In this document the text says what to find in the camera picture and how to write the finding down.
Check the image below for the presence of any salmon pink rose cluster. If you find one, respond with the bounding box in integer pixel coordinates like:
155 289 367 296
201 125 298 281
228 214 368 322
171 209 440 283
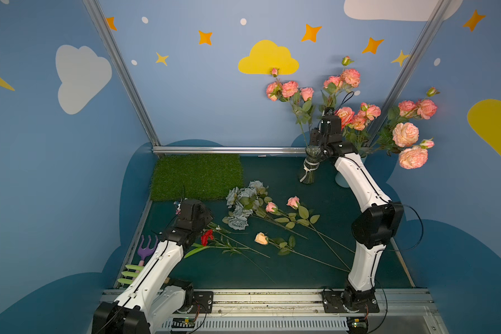
349 103 381 150

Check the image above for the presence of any pink rose trio spray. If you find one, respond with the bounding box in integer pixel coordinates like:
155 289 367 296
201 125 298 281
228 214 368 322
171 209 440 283
266 68 310 147

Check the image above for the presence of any pink rosebud long stem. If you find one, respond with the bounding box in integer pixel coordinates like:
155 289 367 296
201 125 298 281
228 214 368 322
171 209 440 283
300 87 315 132

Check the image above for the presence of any pink rose pair spray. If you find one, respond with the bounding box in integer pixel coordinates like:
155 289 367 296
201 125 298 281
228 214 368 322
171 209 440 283
320 56 361 115

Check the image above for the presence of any pale pink rose spray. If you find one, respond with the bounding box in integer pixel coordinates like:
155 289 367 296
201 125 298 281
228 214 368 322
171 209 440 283
372 121 435 170

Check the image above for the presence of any small pink rose stem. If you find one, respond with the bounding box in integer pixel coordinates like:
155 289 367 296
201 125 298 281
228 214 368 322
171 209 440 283
287 196 354 269

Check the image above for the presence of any pink rose spray stem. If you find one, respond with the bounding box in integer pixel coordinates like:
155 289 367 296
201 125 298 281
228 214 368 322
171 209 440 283
383 87 440 126

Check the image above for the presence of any single pink rose stem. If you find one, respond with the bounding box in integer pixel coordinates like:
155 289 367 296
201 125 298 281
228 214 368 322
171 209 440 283
335 107 365 150

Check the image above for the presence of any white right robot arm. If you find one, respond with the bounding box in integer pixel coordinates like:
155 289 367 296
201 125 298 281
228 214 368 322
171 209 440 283
310 107 406 313

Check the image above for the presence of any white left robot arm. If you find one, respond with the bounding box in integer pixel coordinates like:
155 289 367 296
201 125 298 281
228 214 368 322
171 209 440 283
91 199 213 333

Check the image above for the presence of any clear glass vase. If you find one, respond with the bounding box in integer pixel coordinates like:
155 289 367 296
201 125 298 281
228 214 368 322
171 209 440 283
298 146 326 185

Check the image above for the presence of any light blue cylinder vase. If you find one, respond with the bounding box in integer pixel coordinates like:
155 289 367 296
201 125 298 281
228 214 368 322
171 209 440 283
335 157 365 189

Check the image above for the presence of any red carnation flower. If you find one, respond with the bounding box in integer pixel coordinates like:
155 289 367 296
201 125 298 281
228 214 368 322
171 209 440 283
184 223 276 284

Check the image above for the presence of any green artificial grass mat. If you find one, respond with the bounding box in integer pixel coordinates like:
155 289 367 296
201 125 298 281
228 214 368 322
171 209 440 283
150 154 244 202

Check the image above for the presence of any grey blue artificial flower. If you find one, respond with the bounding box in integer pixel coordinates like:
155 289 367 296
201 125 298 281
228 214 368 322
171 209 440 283
222 180 268 231

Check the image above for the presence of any purple plastic toy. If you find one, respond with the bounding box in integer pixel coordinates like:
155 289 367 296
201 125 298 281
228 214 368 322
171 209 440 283
137 235 159 267

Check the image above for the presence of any green toy garden fork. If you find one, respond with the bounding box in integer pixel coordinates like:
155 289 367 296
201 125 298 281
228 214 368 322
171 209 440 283
117 264 144 285

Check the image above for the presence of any pile of pink roses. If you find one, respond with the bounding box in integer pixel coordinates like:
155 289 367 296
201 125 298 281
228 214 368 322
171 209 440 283
252 196 354 272

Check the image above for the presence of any peach rose stem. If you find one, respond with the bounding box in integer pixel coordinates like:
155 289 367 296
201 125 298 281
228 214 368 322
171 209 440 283
255 232 348 273

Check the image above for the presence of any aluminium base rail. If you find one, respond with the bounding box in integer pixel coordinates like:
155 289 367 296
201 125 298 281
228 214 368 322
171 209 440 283
87 287 450 334

